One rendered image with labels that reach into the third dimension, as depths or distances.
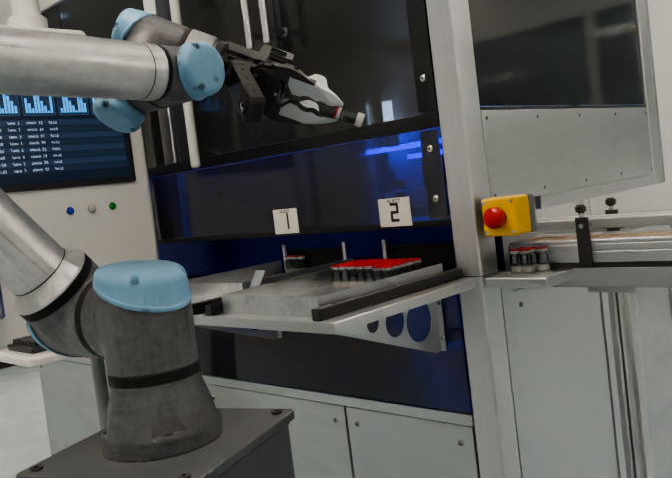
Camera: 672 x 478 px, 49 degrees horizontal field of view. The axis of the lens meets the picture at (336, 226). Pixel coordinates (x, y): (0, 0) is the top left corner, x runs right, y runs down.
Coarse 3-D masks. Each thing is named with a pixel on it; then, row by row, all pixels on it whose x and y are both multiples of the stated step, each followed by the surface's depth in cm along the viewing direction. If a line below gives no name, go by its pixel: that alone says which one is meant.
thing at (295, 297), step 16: (320, 272) 155; (416, 272) 138; (432, 272) 141; (256, 288) 143; (272, 288) 146; (288, 288) 149; (304, 288) 152; (320, 288) 154; (336, 288) 151; (352, 288) 125; (368, 288) 128; (224, 304) 137; (240, 304) 134; (256, 304) 130; (272, 304) 127; (288, 304) 124; (304, 304) 122; (320, 304) 119
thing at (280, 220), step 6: (276, 210) 180; (282, 210) 178; (288, 210) 177; (294, 210) 175; (276, 216) 180; (282, 216) 179; (288, 216) 177; (294, 216) 176; (276, 222) 180; (282, 222) 179; (294, 222) 176; (276, 228) 181; (282, 228) 179; (294, 228) 176
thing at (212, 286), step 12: (264, 264) 189; (276, 264) 192; (324, 264) 169; (336, 264) 171; (204, 276) 175; (216, 276) 178; (228, 276) 181; (240, 276) 183; (252, 276) 186; (264, 276) 189; (276, 276) 158; (288, 276) 160; (192, 288) 163; (204, 288) 160; (216, 288) 157; (228, 288) 154; (240, 288) 152
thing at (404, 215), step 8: (384, 200) 156; (392, 200) 154; (400, 200) 153; (408, 200) 152; (384, 208) 156; (392, 208) 155; (400, 208) 153; (408, 208) 152; (384, 216) 156; (400, 216) 154; (408, 216) 152; (384, 224) 157; (392, 224) 155; (400, 224) 154; (408, 224) 152
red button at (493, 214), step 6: (486, 210) 136; (492, 210) 135; (498, 210) 134; (486, 216) 135; (492, 216) 134; (498, 216) 134; (504, 216) 135; (486, 222) 135; (492, 222) 135; (498, 222) 134; (504, 222) 135; (492, 228) 135
